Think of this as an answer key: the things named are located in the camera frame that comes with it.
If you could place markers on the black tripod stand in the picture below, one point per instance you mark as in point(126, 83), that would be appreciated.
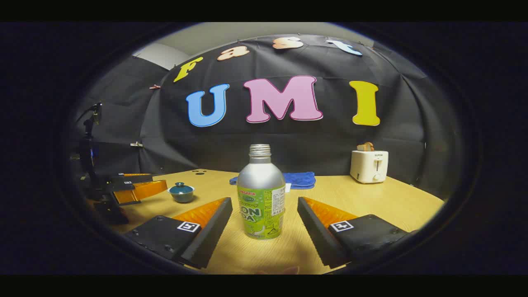
point(87, 152)

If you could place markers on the teal teacup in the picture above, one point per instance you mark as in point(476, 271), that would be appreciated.
point(181, 198)

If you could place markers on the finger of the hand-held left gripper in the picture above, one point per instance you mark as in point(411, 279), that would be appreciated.
point(132, 177)
point(142, 190)

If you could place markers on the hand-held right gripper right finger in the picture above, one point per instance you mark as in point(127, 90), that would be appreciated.
point(315, 231)

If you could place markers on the blue towel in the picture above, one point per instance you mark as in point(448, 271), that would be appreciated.
point(299, 180)

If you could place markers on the cream toaster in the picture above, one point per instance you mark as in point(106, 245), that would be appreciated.
point(368, 167)

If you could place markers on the silver water bottle green label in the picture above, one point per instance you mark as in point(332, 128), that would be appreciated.
point(260, 181)

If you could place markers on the white clip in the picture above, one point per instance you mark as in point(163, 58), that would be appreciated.
point(136, 144)

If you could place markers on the black backdrop cloth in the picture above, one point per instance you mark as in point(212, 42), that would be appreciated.
point(288, 140)

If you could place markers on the bread slice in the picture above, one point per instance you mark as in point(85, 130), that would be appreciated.
point(365, 146)

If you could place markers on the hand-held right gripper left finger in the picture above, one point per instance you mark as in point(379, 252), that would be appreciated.
point(210, 235)

